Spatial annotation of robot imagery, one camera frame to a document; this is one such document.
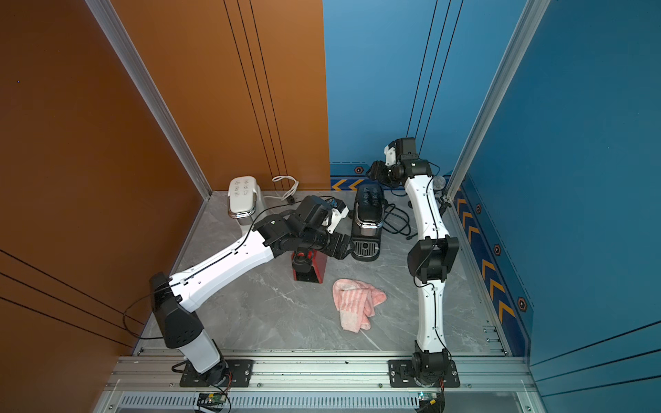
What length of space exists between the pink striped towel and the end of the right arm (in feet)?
1.21

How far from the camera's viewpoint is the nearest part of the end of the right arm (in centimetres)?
67

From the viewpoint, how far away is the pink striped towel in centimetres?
82
